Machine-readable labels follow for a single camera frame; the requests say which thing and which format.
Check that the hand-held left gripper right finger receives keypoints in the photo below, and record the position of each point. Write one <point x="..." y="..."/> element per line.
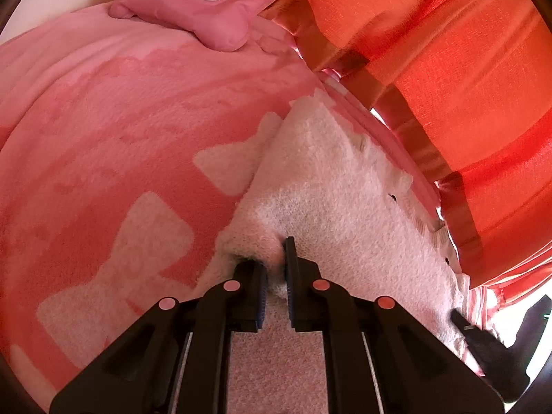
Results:
<point x="290" y="284"/>

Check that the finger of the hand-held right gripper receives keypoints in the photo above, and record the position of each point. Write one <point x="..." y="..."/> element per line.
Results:
<point x="463" y="323"/>

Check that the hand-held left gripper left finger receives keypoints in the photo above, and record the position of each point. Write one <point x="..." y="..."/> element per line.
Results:
<point x="259" y="293"/>

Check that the white fluffy towel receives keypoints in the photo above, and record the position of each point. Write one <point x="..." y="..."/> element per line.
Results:
<point x="345" y="207"/>

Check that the pink bow-print blanket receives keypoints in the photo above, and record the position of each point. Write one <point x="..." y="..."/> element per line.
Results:
<point x="108" y="159"/>

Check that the orange curtain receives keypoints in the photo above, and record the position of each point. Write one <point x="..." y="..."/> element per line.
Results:
<point x="431" y="73"/>

